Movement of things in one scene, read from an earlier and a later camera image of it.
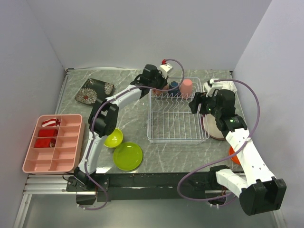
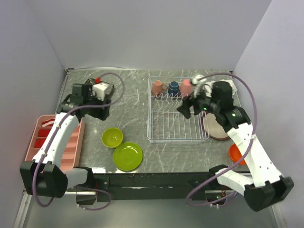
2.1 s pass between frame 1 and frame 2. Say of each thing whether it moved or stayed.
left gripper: moved
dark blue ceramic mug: stayed
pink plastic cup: stayed
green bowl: stayed
